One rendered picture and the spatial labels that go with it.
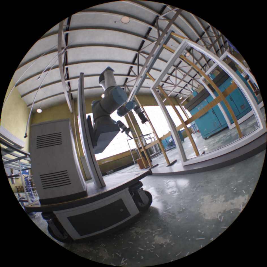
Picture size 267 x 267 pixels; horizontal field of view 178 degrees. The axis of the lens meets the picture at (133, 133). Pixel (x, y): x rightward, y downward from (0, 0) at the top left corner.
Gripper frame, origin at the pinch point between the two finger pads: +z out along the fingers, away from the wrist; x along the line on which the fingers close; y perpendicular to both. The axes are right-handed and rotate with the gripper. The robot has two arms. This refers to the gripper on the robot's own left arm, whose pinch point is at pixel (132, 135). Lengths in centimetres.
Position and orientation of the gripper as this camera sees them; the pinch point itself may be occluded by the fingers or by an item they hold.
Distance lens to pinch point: 131.9
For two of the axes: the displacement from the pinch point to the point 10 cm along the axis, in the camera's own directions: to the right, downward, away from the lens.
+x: -3.3, 5.1, 7.9
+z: 7.2, 6.8, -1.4
